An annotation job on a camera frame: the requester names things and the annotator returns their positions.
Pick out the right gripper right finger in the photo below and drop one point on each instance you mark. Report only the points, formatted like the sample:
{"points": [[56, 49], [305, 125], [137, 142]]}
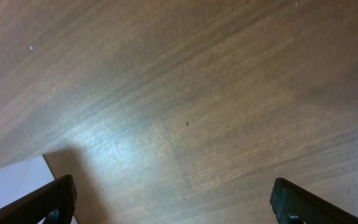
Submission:
{"points": [[293, 204]]}

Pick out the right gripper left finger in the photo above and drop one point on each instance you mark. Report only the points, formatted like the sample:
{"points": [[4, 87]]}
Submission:
{"points": [[52, 203]]}

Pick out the white box pink interior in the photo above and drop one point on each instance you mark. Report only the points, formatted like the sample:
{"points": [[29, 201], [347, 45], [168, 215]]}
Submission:
{"points": [[19, 179]]}

